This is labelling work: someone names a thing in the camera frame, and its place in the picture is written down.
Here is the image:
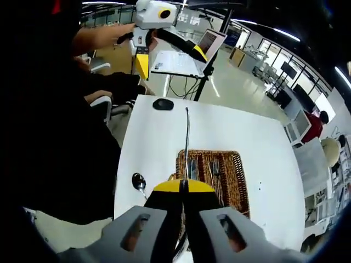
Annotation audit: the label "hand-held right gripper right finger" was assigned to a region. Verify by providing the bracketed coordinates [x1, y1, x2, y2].
[183, 179, 307, 263]

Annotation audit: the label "black computer mouse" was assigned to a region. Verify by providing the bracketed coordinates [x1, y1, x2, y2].
[152, 98, 174, 111]

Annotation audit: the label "person's white office chair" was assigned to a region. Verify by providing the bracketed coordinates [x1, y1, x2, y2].
[81, 52, 132, 124]

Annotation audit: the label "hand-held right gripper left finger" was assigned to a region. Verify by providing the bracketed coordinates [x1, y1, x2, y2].
[59, 179, 184, 263]

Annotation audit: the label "wood and grey cabinet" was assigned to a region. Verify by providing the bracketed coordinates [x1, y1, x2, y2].
[228, 46, 260, 71]

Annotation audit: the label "person's black clothing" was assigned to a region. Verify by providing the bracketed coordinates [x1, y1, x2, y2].
[8, 0, 149, 226]

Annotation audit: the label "dark blue display board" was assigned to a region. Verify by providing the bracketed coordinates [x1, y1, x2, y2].
[226, 27, 240, 47]

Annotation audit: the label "grey mesh office chair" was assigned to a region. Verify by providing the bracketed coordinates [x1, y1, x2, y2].
[295, 139, 330, 192]

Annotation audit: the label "brown wicker storage slots tray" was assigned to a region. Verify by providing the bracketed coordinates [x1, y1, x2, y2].
[174, 149, 251, 247]

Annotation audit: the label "black screen on stand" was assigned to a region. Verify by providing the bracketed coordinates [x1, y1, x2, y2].
[280, 61, 297, 80]

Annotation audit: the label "person's left hand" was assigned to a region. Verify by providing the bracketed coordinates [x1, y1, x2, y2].
[109, 23, 137, 42]

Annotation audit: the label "black desk monitors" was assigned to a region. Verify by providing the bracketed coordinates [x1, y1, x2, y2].
[292, 83, 313, 106]

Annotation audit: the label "white laptop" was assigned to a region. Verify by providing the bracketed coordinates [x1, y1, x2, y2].
[150, 28, 229, 78]

